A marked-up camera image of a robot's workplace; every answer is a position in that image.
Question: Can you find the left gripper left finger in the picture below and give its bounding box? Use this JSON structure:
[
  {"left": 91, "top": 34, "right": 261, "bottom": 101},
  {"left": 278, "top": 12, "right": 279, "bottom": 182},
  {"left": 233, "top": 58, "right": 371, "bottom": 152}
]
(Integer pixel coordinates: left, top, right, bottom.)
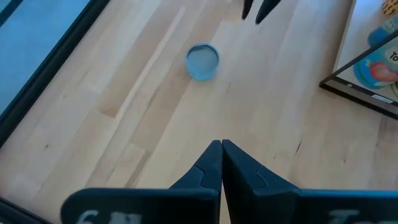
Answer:
[{"left": 60, "top": 139, "right": 223, "bottom": 224}]

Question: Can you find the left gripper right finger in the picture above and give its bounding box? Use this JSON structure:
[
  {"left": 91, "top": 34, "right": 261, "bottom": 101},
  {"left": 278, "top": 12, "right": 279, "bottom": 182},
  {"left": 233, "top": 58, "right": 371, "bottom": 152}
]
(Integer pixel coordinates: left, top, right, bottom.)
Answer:
[{"left": 222, "top": 139, "right": 398, "bottom": 224}]

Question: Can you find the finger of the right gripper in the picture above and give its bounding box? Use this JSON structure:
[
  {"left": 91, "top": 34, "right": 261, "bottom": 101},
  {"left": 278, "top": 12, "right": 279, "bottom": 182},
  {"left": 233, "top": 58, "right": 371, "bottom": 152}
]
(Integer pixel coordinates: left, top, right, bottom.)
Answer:
[
  {"left": 241, "top": 0, "right": 254, "bottom": 21},
  {"left": 255, "top": 0, "right": 282, "bottom": 26}
]

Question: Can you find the short blue can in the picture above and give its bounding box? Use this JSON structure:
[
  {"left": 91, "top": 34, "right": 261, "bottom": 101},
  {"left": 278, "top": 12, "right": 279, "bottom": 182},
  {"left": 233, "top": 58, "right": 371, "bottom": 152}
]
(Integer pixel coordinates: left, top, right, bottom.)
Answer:
[{"left": 185, "top": 42, "right": 220, "bottom": 82}]

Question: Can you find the blue tomatoes can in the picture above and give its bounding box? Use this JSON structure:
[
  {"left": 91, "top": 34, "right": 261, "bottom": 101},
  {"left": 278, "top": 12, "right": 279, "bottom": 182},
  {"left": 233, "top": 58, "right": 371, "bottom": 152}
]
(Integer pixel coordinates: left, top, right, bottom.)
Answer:
[{"left": 353, "top": 51, "right": 398, "bottom": 91}]

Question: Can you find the black frame shelf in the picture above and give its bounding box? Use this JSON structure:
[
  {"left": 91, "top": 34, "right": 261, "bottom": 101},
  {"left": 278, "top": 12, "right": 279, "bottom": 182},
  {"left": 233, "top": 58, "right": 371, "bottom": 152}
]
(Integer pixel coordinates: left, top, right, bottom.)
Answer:
[{"left": 319, "top": 0, "right": 398, "bottom": 121}]

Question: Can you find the black aluminium table frame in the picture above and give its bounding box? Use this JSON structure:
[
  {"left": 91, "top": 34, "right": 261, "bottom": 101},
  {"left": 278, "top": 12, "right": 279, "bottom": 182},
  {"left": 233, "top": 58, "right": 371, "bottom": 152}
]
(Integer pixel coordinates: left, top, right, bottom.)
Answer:
[{"left": 0, "top": 0, "right": 111, "bottom": 224}]

